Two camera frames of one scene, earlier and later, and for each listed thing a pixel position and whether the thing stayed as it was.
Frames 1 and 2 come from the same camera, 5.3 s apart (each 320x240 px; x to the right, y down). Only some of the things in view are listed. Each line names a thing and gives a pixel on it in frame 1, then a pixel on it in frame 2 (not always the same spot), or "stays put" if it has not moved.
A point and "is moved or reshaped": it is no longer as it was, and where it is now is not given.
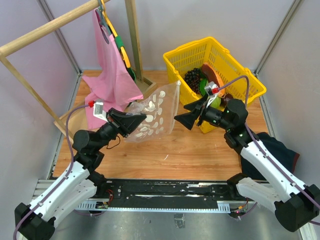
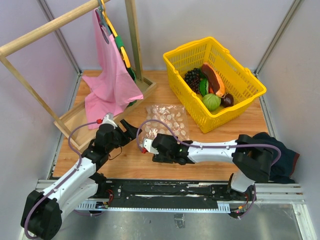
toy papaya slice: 212,75 stays put
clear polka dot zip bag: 160,109 is moved or reshaped
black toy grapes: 192,77 stays put
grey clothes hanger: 104,28 stays put
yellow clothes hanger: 124,52 stays put
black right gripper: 188,119 -> 161,158
